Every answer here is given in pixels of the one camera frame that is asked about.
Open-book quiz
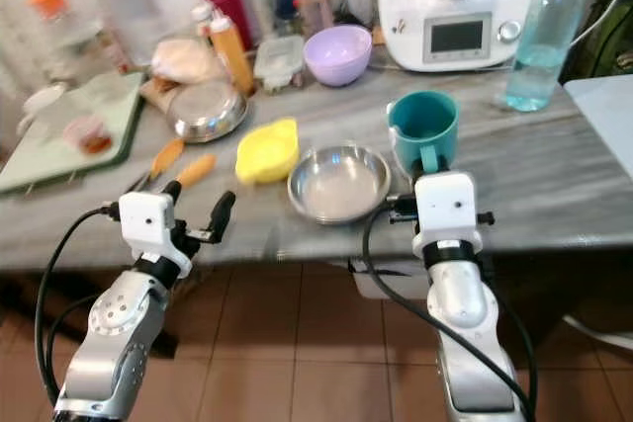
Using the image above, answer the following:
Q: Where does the teal mug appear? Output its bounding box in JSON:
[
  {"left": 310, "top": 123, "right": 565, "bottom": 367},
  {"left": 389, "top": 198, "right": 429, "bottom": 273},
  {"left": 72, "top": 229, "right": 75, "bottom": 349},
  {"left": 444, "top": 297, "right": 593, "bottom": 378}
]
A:
[{"left": 386, "top": 90, "right": 460, "bottom": 176}]

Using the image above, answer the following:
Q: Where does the large steel plate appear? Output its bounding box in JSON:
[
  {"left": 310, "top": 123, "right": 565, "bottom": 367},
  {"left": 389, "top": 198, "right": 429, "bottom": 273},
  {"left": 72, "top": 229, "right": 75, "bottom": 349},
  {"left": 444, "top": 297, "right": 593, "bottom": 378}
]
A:
[{"left": 287, "top": 143, "right": 393, "bottom": 225}]

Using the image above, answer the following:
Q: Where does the white box under table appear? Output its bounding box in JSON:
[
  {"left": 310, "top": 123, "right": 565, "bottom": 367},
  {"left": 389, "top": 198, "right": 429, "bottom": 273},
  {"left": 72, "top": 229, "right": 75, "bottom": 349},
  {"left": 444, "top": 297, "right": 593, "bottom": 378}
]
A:
[{"left": 346, "top": 258, "right": 426, "bottom": 300}]

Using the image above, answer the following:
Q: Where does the yellow plastic container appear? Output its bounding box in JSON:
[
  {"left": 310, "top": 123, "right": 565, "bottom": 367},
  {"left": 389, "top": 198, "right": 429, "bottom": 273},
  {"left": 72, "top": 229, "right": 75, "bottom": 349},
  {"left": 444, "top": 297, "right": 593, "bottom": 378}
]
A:
[{"left": 234, "top": 117, "right": 301, "bottom": 187}]

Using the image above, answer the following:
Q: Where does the small steel bowl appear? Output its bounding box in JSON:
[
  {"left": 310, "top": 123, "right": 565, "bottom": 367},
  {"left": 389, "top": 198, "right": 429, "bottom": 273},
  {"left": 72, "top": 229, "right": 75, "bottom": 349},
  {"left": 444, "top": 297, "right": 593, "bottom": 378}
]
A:
[{"left": 166, "top": 80, "right": 248, "bottom": 143}]

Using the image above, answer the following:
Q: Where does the small clear cup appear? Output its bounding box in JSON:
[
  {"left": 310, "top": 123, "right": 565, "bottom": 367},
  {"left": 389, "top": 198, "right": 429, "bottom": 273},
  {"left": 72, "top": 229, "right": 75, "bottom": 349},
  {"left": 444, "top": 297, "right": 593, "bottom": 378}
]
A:
[{"left": 62, "top": 113, "right": 115, "bottom": 156}]

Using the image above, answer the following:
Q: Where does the plastic bag of bread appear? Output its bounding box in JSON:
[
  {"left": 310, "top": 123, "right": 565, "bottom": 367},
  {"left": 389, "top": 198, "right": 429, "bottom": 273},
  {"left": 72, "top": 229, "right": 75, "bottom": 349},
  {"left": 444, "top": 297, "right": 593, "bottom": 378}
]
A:
[{"left": 150, "top": 37, "right": 225, "bottom": 87}]

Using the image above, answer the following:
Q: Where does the green cutting board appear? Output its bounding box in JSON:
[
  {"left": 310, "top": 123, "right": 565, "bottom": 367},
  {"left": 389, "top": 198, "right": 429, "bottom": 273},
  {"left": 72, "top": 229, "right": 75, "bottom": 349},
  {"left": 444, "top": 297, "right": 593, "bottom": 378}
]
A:
[{"left": 0, "top": 69, "right": 146, "bottom": 195}]

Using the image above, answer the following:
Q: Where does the purple plastic bowl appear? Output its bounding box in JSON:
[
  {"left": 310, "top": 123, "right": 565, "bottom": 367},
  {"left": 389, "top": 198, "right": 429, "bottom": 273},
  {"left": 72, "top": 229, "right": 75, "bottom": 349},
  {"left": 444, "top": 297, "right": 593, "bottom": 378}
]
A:
[{"left": 302, "top": 25, "right": 374, "bottom": 88}]

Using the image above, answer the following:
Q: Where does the orange sauce squeeze bottle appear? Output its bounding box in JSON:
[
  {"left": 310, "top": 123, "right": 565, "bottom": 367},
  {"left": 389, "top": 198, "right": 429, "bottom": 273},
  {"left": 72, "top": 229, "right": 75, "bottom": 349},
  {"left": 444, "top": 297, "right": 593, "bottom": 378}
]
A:
[{"left": 208, "top": 9, "right": 255, "bottom": 97}]

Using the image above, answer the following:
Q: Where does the clear plastic food box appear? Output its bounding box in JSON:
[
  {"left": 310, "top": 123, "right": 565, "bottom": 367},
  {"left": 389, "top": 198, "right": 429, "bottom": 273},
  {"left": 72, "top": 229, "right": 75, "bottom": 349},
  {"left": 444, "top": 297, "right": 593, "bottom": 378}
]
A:
[{"left": 252, "top": 35, "right": 306, "bottom": 93}]

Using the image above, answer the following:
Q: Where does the white kitchen machine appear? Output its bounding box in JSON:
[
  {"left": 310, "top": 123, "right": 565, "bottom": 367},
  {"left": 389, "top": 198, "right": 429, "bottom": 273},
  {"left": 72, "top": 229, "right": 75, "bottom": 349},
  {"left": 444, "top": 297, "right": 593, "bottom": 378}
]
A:
[{"left": 376, "top": 0, "right": 552, "bottom": 74}]

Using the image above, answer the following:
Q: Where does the small white-capped bottle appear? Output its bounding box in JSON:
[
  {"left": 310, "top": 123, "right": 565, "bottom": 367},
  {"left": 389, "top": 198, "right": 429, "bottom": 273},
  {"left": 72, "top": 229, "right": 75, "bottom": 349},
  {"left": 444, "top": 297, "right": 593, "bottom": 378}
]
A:
[{"left": 191, "top": 2, "right": 217, "bottom": 40}]

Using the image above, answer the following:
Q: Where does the clear glass bottle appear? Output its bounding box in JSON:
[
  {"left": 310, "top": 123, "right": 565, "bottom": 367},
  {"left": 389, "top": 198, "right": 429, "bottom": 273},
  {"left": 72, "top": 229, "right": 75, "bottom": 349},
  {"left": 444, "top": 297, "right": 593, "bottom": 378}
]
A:
[{"left": 97, "top": 0, "right": 165, "bottom": 67}]

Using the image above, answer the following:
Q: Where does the clear bottle teal cap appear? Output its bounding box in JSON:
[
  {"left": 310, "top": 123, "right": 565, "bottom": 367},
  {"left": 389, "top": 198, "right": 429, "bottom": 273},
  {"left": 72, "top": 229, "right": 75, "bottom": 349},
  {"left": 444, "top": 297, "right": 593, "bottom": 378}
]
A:
[{"left": 502, "top": 0, "right": 587, "bottom": 114}]

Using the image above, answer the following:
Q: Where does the clear bottle orange cap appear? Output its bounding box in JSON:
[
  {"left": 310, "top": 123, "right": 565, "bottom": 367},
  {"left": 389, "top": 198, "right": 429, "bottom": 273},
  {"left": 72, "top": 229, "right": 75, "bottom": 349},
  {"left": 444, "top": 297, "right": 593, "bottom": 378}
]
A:
[{"left": 28, "top": 0, "right": 112, "bottom": 83}]

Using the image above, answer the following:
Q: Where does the pale blue side table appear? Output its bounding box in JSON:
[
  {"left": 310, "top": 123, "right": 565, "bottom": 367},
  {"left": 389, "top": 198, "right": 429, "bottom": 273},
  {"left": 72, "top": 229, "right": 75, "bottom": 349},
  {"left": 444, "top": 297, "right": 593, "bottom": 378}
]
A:
[{"left": 562, "top": 74, "right": 633, "bottom": 188}]

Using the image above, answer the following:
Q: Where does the dark red jar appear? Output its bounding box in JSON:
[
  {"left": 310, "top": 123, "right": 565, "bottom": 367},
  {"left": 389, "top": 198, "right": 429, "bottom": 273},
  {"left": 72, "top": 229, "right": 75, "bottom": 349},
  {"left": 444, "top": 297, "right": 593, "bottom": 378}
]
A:
[{"left": 199, "top": 0, "right": 254, "bottom": 47}]

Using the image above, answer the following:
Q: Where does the dark glass jar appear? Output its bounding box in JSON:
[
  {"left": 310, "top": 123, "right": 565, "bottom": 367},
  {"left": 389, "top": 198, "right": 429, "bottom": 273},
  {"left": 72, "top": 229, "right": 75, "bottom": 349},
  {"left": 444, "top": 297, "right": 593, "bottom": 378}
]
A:
[{"left": 270, "top": 0, "right": 303, "bottom": 40}]

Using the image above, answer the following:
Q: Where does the dark green bag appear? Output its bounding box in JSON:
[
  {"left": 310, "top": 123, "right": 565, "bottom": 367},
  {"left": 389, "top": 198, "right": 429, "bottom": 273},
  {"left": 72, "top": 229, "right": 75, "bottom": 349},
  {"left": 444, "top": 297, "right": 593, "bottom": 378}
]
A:
[{"left": 560, "top": 0, "right": 633, "bottom": 83}]

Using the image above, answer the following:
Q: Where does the short orange-handled utensil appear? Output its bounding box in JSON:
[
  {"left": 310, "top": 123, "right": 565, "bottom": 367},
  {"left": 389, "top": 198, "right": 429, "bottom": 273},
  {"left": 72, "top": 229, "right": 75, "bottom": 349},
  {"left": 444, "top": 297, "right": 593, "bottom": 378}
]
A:
[{"left": 173, "top": 152, "right": 218, "bottom": 190}]

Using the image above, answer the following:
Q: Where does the long orange-handled utensil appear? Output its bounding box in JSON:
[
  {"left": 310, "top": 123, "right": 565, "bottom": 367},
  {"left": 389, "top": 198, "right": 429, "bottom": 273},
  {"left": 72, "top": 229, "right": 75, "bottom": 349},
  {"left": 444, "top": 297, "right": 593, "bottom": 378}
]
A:
[{"left": 131, "top": 136, "right": 186, "bottom": 194}]

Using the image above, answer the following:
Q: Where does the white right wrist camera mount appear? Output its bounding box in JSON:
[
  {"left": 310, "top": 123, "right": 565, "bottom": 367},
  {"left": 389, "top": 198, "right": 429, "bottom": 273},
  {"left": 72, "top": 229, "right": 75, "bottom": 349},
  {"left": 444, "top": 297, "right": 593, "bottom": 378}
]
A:
[{"left": 412, "top": 171, "right": 485, "bottom": 261}]

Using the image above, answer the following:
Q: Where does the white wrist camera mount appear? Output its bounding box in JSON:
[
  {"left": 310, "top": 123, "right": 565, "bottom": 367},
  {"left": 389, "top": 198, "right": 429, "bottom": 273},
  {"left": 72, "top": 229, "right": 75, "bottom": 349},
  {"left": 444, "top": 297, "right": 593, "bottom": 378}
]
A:
[
  {"left": 118, "top": 191, "right": 181, "bottom": 277},
  {"left": 412, "top": 171, "right": 485, "bottom": 261}
]

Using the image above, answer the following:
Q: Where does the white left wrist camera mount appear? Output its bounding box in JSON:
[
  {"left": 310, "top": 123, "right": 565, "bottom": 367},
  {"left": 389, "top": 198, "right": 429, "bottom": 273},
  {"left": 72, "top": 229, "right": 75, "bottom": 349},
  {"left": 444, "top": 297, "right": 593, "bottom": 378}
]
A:
[{"left": 118, "top": 191, "right": 181, "bottom": 277}]

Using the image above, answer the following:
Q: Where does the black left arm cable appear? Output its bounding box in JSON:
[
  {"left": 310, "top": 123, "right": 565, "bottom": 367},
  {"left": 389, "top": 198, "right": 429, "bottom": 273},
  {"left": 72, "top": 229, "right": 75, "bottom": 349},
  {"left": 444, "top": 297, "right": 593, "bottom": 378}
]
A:
[{"left": 34, "top": 205, "right": 124, "bottom": 411}]

